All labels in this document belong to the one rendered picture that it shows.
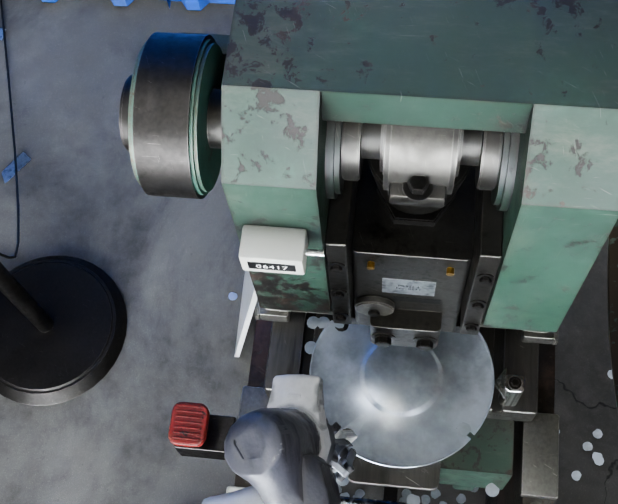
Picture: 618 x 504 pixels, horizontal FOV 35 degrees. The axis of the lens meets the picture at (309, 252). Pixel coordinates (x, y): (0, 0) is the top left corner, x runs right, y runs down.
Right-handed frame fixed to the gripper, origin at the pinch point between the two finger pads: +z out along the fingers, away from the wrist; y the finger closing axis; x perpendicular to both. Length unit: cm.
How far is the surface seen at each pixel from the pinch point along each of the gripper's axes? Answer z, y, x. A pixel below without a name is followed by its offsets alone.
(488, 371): 11.6, 6.4, 22.3
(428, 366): 8.9, -0.3, 16.2
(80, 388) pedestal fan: 67, -65, -54
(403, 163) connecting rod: -49, -7, 35
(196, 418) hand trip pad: 1.0, -19.0, -15.5
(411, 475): 5.2, 10.3, 3.2
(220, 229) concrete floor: 85, -76, -6
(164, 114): -55, -28, 21
